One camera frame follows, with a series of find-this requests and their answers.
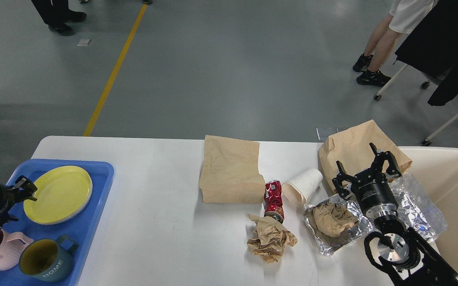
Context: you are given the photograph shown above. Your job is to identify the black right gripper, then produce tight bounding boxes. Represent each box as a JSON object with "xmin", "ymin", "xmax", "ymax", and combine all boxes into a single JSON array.
[{"xmin": 332, "ymin": 142, "xmax": 402, "ymax": 219}]

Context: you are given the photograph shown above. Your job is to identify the brown paper bag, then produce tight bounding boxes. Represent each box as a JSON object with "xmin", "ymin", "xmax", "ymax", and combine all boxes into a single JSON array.
[
  {"xmin": 318, "ymin": 120, "xmax": 412, "ymax": 195},
  {"xmin": 199, "ymin": 135, "xmax": 265, "ymax": 203}
]

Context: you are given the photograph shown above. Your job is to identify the yellow plastic plate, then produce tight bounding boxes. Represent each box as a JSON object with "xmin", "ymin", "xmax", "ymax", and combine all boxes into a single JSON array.
[{"xmin": 23, "ymin": 165, "xmax": 93, "ymax": 225}]

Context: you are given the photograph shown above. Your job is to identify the dark teal mug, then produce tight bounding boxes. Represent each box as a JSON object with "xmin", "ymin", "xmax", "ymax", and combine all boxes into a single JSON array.
[{"xmin": 19, "ymin": 235, "xmax": 79, "ymax": 283}]

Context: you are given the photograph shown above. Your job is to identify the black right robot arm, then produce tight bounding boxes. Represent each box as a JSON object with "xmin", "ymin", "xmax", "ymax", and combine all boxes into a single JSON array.
[{"xmin": 332, "ymin": 143, "xmax": 458, "ymax": 286}]

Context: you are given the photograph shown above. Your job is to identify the crumpled paper ball in foil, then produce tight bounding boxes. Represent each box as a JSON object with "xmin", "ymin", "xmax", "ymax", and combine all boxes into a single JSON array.
[{"xmin": 312, "ymin": 203, "xmax": 359, "ymax": 238}]

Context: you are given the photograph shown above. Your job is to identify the crumpled aluminium foil sheet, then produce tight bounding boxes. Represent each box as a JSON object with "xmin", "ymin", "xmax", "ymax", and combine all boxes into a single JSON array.
[{"xmin": 390, "ymin": 173, "xmax": 448, "ymax": 243}]

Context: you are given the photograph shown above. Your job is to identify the clear plastic piece on floor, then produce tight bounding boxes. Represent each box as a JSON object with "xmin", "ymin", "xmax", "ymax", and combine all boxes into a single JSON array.
[{"xmin": 316, "ymin": 127, "xmax": 347, "ymax": 142}]

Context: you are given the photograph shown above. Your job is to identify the white paper cup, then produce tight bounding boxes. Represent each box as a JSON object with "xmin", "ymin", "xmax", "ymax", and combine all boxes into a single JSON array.
[{"xmin": 281, "ymin": 168, "xmax": 323, "ymax": 208}]

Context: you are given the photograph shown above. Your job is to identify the aluminium foil tray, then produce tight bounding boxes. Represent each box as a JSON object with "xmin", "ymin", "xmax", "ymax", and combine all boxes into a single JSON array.
[{"xmin": 303, "ymin": 194, "xmax": 374, "ymax": 256}]

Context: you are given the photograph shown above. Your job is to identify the beige plastic bin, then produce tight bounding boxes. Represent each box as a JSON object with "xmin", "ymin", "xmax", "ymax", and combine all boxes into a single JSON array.
[{"xmin": 396, "ymin": 146, "xmax": 458, "ymax": 286}]

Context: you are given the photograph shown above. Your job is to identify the blue plastic tray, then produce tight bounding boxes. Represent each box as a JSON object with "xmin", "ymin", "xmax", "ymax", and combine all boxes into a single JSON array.
[{"xmin": 3, "ymin": 159, "xmax": 114, "ymax": 286}]

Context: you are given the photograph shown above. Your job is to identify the crushed red soda can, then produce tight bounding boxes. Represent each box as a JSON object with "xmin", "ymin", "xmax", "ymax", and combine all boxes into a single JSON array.
[{"xmin": 264, "ymin": 180, "xmax": 285, "ymax": 223}]

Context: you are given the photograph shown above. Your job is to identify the crumpled brown paper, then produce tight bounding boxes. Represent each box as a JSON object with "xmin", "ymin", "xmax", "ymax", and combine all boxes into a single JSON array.
[{"xmin": 247, "ymin": 214, "xmax": 297, "ymax": 264}]

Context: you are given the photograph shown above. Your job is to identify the black jacket on chair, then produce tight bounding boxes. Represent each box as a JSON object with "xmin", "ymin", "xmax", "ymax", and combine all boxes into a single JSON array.
[{"xmin": 396, "ymin": 0, "xmax": 458, "ymax": 106}]

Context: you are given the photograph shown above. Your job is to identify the person in white shorts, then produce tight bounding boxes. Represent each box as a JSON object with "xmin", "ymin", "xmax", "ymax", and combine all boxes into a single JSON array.
[{"xmin": 353, "ymin": 0, "xmax": 435, "ymax": 87}]

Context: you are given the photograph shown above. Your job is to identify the walking person's legs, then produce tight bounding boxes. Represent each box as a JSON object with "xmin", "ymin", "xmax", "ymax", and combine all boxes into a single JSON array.
[{"xmin": 31, "ymin": 0, "xmax": 87, "ymax": 36}]

